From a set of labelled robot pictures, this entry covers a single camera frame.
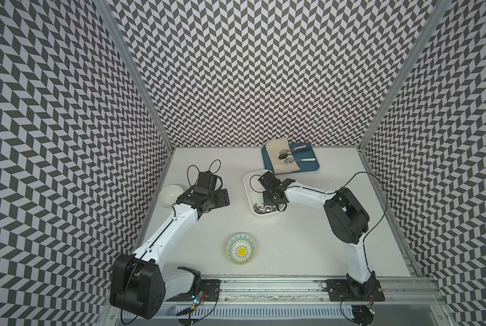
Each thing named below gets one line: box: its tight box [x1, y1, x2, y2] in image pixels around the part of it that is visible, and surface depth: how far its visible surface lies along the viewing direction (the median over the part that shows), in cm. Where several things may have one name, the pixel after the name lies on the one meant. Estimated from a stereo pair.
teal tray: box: [261, 142, 320, 174], surface depth 117 cm
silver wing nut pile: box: [253, 203, 279, 214], surface depth 96 cm
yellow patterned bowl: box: [225, 232, 257, 266], surface depth 82 cm
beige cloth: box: [265, 137, 301, 175], surface depth 118 cm
